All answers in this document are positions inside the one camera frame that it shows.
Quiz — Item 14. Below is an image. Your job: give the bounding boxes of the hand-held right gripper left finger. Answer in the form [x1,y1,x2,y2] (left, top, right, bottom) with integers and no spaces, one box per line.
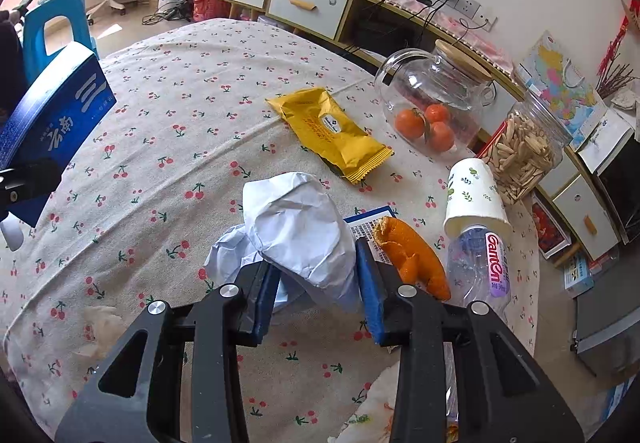
[54,260,283,443]

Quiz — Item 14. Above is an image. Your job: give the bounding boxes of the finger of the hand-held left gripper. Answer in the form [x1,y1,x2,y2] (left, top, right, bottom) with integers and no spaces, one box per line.
[0,162,63,224]

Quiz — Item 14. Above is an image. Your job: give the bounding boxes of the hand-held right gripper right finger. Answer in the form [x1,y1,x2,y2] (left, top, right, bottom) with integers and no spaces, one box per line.
[354,237,586,443]

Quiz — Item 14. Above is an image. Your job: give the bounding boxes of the blue cardboard box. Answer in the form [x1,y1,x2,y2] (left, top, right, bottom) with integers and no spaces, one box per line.
[0,42,117,229]

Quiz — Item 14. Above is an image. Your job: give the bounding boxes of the clear plastic bottle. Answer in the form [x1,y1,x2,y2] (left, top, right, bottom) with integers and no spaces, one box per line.
[444,223,512,324]

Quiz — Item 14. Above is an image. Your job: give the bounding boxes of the yellow snack packet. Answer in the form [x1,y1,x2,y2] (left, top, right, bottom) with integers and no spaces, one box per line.
[265,88,395,186]

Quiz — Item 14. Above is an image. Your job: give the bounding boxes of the orange peel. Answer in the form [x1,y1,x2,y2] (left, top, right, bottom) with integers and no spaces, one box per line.
[372,216,452,301]

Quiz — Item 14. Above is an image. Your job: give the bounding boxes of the printed paper napkin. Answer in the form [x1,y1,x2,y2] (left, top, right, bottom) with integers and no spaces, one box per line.
[330,365,406,443]

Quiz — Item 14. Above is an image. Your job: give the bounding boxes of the floral paper cup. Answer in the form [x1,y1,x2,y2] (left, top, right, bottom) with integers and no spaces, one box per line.
[444,158,513,240]

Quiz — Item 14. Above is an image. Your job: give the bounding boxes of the tangerine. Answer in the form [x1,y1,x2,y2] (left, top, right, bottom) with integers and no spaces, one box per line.
[427,122,456,153]
[395,108,427,140]
[425,103,452,125]

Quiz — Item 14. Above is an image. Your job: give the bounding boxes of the cherry print tablecloth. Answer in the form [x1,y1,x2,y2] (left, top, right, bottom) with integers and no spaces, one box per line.
[0,18,541,443]

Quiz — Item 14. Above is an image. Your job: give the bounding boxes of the blue plastic stool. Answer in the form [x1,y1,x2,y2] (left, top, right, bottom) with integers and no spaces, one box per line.
[22,0,98,84]

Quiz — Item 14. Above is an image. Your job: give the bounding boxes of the white crate with red picture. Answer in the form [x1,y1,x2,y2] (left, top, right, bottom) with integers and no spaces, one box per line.
[532,200,571,259]

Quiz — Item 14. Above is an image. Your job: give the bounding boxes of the clear plastic seed jar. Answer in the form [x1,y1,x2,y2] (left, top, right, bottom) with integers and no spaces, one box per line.
[492,90,573,206]

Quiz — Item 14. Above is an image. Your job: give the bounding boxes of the blue white carton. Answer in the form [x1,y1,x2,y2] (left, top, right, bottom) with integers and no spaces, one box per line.
[565,253,596,296]

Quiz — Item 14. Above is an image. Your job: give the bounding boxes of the glass jar with bamboo lid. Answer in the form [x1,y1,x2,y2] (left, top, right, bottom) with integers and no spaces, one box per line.
[374,39,496,156]

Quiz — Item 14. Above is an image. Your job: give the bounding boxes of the grey refrigerator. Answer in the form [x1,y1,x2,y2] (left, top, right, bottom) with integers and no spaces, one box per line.
[572,293,640,379]

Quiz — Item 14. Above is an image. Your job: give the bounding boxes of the white paper sheet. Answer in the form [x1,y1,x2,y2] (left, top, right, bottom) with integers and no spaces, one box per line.
[577,110,636,174]

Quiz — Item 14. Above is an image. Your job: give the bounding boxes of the pink lace runner cloth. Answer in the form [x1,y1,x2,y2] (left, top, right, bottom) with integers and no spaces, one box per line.
[320,0,516,79]

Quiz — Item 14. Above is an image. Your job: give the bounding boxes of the colourful map board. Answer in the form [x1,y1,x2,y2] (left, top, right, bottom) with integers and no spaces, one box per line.
[515,30,608,149]

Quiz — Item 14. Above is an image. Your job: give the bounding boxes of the long wooden cabinet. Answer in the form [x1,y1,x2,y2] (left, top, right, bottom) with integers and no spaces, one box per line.
[217,0,631,269]

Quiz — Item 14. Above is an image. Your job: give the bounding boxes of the floral cover cloth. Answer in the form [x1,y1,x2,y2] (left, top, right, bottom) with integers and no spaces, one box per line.
[611,82,640,124]

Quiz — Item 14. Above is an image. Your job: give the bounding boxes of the dried branches with red ornament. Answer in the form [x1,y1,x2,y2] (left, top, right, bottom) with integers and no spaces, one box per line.
[595,0,640,99]

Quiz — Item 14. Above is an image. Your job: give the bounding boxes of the black charger cable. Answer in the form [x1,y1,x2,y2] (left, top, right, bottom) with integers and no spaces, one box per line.
[350,0,496,74]

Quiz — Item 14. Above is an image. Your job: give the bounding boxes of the white wall socket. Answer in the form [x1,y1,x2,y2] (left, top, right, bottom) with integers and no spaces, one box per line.
[452,0,498,31]

